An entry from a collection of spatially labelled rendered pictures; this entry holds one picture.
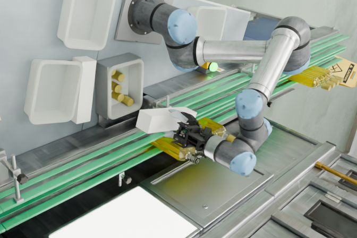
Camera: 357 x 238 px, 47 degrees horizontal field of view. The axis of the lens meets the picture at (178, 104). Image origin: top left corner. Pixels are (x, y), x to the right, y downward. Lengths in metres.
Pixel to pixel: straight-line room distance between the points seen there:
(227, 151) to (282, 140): 0.95
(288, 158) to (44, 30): 1.24
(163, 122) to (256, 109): 0.37
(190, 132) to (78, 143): 0.47
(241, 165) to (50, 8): 0.79
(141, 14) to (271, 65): 0.57
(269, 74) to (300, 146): 0.95
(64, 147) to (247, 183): 0.75
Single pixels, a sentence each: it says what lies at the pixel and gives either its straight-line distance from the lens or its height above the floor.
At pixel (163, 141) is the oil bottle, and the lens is 1.67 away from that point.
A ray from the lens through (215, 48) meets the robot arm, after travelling 1.56.
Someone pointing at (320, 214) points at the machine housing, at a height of 1.56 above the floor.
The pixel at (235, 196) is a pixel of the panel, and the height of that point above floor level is 1.29.
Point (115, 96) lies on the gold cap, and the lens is 1.64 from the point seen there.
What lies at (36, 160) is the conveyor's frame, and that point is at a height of 0.82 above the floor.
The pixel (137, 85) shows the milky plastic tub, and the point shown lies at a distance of 1.67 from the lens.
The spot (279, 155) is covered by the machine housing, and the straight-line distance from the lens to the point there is 2.04.
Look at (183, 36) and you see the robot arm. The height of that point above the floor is 0.99.
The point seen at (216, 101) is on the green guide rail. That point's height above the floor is 0.93.
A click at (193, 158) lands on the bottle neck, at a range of 1.61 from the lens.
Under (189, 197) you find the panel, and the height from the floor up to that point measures 1.17.
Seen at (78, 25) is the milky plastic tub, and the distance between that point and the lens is 1.50.
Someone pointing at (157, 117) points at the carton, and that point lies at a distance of 1.35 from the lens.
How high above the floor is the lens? 1.95
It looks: 36 degrees down
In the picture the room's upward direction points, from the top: 116 degrees clockwise
